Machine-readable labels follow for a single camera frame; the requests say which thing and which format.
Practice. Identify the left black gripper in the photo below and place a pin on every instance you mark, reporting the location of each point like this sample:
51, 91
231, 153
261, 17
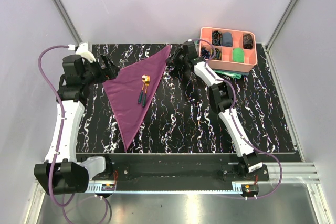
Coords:
109, 73

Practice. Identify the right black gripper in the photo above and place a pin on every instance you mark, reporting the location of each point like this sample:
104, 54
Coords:
171, 60

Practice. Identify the gold fork teal handle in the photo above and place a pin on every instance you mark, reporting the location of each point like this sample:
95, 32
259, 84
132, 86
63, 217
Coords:
147, 83

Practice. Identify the purple cloth napkin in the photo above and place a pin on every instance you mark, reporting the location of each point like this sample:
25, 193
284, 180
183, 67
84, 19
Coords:
123, 93

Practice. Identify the gold spoon teal handle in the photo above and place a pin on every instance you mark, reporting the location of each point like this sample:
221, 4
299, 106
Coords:
144, 80

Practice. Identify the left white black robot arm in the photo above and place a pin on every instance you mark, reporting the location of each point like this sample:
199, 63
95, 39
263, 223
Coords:
61, 173

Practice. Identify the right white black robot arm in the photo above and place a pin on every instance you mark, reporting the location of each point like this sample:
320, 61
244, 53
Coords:
222, 99

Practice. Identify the blue rolled napkin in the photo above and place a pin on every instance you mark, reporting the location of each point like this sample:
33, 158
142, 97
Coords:
227, 39

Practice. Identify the green rolled napkin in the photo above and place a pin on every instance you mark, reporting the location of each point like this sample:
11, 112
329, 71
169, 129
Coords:
238, 55

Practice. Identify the dark patterned rolled napkin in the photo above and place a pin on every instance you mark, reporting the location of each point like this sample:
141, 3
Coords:
248, 42

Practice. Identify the colourful band bundle left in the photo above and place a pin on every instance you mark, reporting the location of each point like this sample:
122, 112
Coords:
205, 53

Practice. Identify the colourful band bundle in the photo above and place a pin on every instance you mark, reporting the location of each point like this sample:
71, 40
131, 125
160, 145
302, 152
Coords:
216, 38
205, 53
216, 54

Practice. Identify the colourful band bundle middle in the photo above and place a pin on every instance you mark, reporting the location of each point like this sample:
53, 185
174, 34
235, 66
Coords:
216, 54

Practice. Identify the colourful band bundle top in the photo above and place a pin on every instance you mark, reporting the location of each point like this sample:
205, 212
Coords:
216, 38

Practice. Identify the pink compartment tray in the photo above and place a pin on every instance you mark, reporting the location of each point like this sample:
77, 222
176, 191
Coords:
226, 63

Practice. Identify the stack of folded cloths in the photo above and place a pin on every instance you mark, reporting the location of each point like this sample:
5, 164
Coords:
233, 75

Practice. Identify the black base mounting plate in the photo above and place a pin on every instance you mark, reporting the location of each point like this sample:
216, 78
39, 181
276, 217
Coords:
130, 166

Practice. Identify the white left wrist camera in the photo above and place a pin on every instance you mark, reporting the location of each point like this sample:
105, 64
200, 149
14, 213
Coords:
84, 50

